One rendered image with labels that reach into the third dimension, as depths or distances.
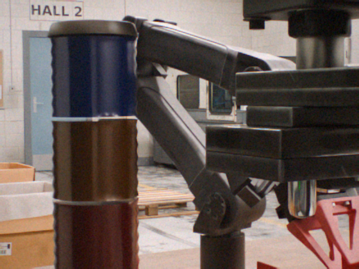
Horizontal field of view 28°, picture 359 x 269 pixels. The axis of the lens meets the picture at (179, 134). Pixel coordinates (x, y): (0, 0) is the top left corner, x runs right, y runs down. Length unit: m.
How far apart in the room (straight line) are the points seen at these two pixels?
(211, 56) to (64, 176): 0.68
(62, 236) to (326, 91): 0.26
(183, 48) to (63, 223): 0.72
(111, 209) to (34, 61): 11.33
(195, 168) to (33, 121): 10.65
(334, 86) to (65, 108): 0.25
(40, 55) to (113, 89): 11.36
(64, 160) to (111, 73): 0.04
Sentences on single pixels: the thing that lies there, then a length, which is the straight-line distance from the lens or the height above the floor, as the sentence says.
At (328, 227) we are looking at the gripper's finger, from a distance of 0.86.
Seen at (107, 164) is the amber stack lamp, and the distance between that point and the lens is 0.31.
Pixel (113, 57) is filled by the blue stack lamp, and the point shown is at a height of 1.18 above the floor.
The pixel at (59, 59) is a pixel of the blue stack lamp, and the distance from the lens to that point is 0.31.
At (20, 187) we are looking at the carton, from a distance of 4.60.
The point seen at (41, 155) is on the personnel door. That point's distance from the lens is 11.68.
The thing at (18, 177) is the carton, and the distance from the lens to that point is 4.67.
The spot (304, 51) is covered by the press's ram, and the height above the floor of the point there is 1.20.
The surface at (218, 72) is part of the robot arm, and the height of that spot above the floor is 1.19.
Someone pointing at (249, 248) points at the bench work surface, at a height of 0.90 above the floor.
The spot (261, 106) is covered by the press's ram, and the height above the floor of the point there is 1.16.
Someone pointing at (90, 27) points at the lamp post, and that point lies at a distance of 0.31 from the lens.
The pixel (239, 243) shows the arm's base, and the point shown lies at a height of 0.96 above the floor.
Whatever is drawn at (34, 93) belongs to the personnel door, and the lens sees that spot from 11.62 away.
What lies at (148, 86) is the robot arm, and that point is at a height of 1.18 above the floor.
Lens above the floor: 1.16
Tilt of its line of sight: 3 degrees down
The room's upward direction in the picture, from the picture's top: 1 degrees counter-clockwise
